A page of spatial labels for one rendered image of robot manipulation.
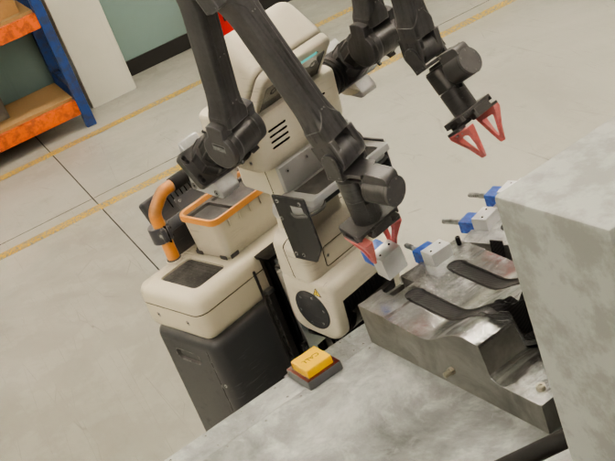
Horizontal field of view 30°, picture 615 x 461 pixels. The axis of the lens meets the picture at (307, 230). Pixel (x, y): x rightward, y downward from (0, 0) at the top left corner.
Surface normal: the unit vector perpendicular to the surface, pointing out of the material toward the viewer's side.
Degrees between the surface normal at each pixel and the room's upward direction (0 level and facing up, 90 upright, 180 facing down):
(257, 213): 92
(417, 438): 0
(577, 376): 90
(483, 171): 0
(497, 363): 83
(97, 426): 0
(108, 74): 90
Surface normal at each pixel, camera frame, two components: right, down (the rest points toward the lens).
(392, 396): -0.32, -0.84
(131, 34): 0.41, 0.29
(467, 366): -0.78, 0.50
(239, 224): 0.68, 0.15
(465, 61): 0.46, -0.26
